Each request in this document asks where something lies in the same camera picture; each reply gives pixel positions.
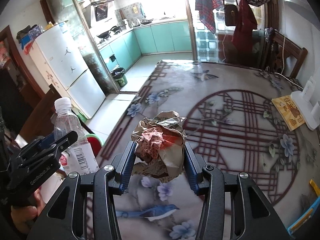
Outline brown paper bag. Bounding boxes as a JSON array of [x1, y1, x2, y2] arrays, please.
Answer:
[[131, 110, 187, 183]]

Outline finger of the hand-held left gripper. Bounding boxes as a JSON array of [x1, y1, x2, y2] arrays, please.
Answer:
[[19, 131, 78, 167], [14, 133, 55, 155]]

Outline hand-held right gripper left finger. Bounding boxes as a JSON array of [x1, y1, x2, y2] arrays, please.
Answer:
[[26, 141, 137, 240]]

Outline yellow strip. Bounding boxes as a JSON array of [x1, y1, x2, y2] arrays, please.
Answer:
[[309, 179, 320, 197]]

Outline green plastic stool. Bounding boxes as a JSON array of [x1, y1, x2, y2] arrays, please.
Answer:
[[74, 107, 88, 124]]

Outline plaid cloth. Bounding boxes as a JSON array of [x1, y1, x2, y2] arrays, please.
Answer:
[[192, 0, 222, 34]]

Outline dark carved wooden chair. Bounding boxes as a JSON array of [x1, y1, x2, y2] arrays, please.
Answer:
[[19, 84, 65, 143]]

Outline black hanging bag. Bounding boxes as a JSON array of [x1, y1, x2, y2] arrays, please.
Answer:
[[224, 4, 239, 27]]

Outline black kitchen bin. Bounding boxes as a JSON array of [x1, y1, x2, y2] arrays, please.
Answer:
[[111, 67, 128, 87]]

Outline teal kitchen cabinets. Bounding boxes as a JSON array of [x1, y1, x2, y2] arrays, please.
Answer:
[[96, 21, 194, 78]]

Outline yellow printed box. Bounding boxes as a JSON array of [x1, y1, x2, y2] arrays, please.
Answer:
[[271, 95, 305, 132]]

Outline floral printed tablecloth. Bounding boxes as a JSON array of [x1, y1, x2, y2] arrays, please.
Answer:
[[97, 59, 320, 240]]

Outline dark red garment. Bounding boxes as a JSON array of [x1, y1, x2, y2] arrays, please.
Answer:
[[231, 0, 258, 52]]

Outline white refrigerator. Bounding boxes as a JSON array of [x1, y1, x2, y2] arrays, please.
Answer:
[[29, 22, 107, 119]]

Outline light blue packet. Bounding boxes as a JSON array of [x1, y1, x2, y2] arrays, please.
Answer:
[[287, 204, 317, 237]]

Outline person's left hand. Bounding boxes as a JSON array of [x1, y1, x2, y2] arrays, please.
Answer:
[[10, 191, 47, 227]]

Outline red bin with green rim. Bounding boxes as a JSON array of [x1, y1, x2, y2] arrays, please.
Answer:
[[86, 134, 105, 153]]

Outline clear plastic bottle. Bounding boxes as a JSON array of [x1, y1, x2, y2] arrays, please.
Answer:
[[41, 97, 100, 204]]

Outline dark wooden cabinet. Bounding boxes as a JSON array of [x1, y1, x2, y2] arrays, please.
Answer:
[[0, 25, 43, 135]]

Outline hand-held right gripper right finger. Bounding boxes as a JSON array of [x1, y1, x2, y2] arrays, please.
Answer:
[[184, 144, 288, 240]]

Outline plain wooden chair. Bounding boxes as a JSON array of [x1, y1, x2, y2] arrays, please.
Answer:
[[265, 29, 308, 80]]

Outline range hood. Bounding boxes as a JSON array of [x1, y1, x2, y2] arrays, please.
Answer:
[[82, 0, 115, 23]]

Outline white charging dock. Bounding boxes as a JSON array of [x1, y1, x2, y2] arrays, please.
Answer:
[[290, 76, 320, 130]]

